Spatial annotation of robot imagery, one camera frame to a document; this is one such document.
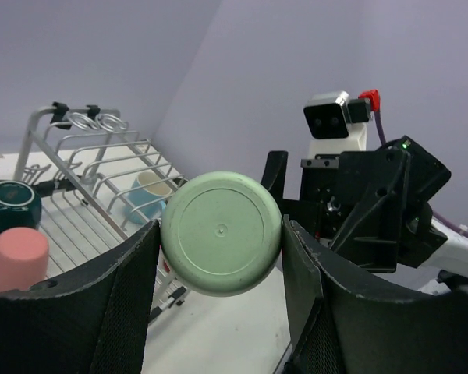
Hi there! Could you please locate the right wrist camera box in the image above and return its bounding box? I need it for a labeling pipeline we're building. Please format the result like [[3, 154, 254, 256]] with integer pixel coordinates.
[[303, 91, 379, 159]]

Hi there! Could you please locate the light blue mug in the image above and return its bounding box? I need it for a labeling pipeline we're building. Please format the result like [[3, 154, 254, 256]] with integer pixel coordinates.
[[123, 171, 173, 225]]

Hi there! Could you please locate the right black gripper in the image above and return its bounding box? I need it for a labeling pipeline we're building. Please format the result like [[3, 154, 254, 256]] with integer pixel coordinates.
[[261, 149, 410, 273]]

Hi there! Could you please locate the silver wire dish rack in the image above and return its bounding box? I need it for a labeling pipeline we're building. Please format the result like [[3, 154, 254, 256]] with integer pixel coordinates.
[[13, 101, 192, 324]]

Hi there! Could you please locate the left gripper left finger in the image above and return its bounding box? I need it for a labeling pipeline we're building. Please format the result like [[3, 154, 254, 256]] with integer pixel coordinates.
[[0, 221, 160, 373]]

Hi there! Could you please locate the pink cup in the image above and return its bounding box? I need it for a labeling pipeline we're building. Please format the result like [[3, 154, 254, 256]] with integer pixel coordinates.
[[0, 227, 49, 292]]

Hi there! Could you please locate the light green cup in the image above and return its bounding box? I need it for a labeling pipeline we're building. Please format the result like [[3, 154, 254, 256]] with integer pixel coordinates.
[[161, 171, 282, 297]]

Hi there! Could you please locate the dark teal mug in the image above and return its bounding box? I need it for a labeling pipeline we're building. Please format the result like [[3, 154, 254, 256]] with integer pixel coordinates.
[[0, 180, 42, 234]]

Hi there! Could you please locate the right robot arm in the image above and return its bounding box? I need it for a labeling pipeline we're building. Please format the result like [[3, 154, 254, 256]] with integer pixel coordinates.
[[262, 136, 468, 292]]

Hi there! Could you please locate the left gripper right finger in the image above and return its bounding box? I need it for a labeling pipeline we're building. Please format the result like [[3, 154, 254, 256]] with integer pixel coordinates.
[[282, 219, 468, 373]]

